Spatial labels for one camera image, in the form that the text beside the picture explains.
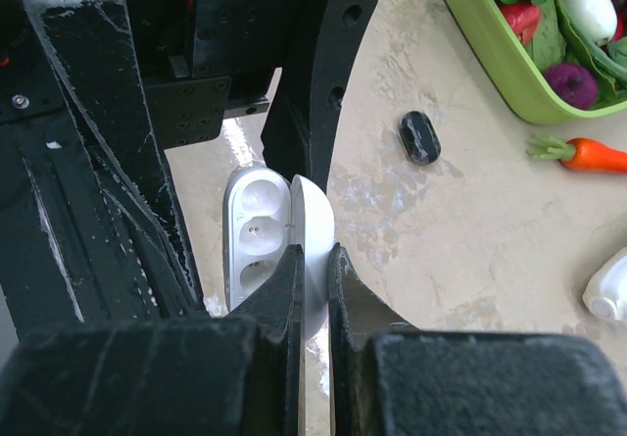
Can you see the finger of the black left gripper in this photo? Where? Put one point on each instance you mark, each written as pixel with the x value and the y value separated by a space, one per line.
pixel 301 125

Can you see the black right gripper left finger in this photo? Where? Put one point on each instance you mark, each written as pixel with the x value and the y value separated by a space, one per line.
pixel 236 375

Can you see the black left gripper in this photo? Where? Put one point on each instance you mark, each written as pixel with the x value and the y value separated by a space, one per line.
pixel 93 94

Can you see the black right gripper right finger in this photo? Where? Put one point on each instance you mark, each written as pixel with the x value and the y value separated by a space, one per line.
pixel 391 378

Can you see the white earbud charging case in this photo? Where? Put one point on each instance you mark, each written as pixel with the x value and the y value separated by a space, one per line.
pixel 262 214

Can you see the black earbud charging case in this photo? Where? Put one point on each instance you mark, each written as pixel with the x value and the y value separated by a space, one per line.
pixel 419 138

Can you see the green plastic basket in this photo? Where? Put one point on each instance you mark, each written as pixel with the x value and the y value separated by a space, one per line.
pixel 510 68

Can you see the green white napa cabbage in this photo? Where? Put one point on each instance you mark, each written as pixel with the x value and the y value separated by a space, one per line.
pixel 605 294

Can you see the red toy strawberry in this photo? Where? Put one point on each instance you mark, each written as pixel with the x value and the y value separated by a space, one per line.
pixel 523 18

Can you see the purple toy onion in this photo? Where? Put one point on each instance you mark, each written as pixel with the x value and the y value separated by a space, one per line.
pixel 573 84

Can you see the orange toy carrot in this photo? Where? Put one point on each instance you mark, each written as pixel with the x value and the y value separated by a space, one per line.
pixel 578 154

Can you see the white toy radish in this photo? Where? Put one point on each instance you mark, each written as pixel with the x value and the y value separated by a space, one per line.
pixel 596 19

